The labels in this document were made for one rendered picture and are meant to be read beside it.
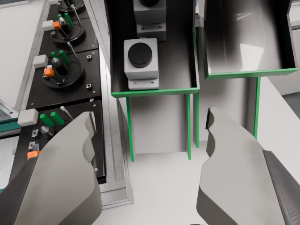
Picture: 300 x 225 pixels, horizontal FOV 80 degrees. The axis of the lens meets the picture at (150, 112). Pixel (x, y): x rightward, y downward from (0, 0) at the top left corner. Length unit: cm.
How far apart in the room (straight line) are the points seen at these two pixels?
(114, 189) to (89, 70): 42
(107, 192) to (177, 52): 35
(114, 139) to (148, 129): 13
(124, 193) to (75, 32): 66
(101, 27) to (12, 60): 85
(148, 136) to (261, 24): 31
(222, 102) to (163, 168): 26
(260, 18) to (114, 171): 44
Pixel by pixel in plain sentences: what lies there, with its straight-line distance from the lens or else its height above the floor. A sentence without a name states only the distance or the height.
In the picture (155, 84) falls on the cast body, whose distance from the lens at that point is 26.
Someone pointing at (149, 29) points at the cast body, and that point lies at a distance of 29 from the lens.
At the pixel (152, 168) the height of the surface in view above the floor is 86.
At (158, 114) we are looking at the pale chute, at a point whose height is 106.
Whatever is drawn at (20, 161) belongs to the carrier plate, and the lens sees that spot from 60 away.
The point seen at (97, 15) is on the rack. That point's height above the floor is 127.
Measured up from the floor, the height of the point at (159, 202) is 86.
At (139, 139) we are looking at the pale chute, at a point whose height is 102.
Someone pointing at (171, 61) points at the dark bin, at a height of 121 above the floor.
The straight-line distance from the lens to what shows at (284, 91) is 181.
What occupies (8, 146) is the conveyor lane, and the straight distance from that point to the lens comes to 72.
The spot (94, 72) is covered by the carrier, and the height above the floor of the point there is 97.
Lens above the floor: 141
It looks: 57 degrees down
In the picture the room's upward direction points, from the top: 8 degrees counter-clockwise
